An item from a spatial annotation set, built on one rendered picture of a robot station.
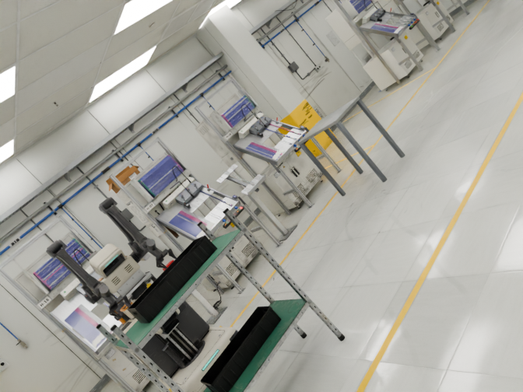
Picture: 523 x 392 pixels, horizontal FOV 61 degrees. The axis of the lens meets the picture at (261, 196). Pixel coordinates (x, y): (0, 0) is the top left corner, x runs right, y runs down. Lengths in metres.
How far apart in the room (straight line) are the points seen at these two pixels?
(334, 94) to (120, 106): 4.33
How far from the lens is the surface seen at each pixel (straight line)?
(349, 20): 8.50
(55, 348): 6.45
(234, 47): 7.82
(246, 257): 5.39
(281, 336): 2.69
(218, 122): 5.98
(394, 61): 8.34
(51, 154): 6.78
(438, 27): 9.63
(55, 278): 4.93
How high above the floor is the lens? 1.45
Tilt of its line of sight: 10 degrees down
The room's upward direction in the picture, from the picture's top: 42 degrees counter-clockwise
